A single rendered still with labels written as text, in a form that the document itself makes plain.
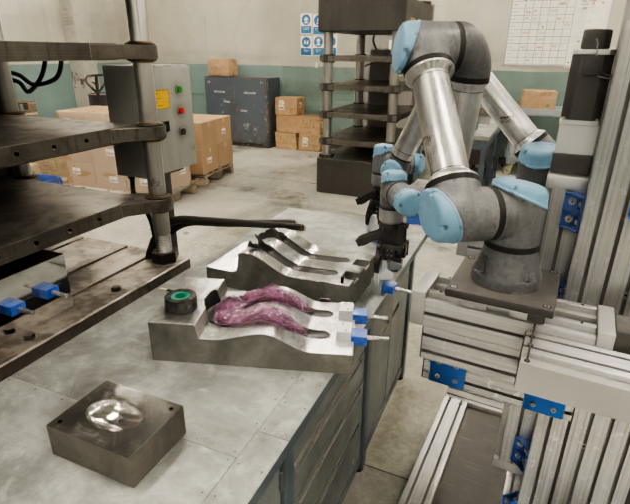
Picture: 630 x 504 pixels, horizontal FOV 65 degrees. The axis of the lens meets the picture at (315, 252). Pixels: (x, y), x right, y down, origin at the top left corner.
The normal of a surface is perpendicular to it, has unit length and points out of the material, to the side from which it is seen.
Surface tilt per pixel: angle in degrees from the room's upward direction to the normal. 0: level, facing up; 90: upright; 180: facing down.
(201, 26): 90
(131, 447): 0
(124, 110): 90
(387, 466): 0
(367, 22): 90
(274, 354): 90
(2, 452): 0
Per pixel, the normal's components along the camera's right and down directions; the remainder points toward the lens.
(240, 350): -0.11, 0.37
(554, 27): -0.41, 0.34
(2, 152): 0.92, 0.16
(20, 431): 0.01, -0.93
